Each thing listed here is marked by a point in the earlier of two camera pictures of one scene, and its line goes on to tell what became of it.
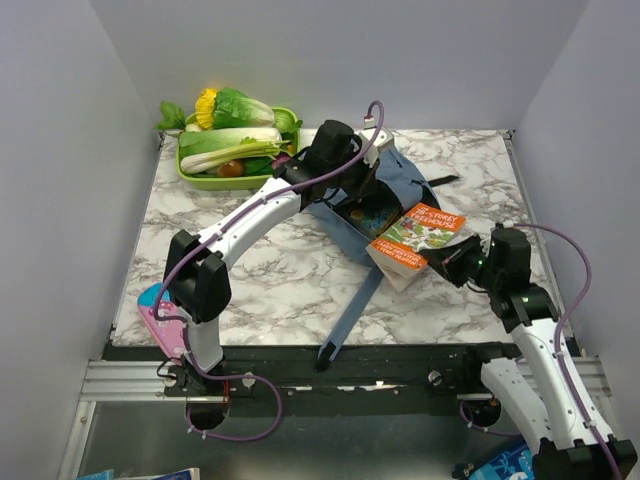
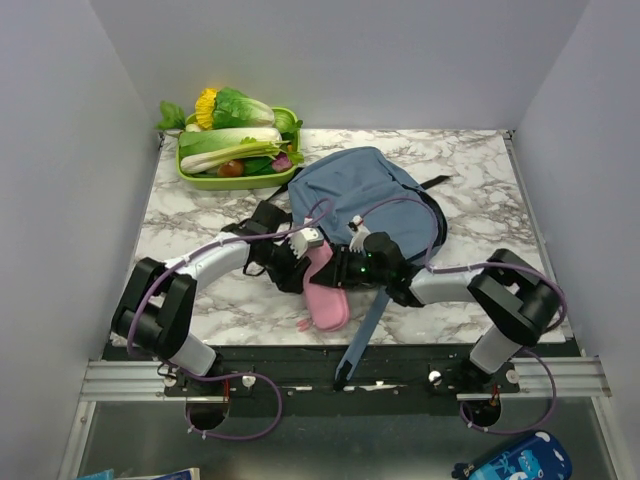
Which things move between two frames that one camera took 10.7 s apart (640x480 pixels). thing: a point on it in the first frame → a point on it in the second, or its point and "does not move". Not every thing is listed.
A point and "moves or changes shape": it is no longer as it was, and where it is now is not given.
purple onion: (279, 160) does not move
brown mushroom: (233, 168) does not move
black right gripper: (448, 259) → (335, 272)
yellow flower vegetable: (204, 108) does not move
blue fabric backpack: (353, 240) moves or changes shape
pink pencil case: (165, 322) moves or changes shape
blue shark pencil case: (517, 463) does not move
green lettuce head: (234, 109) does not move
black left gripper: (367, 174) → (291, 279)
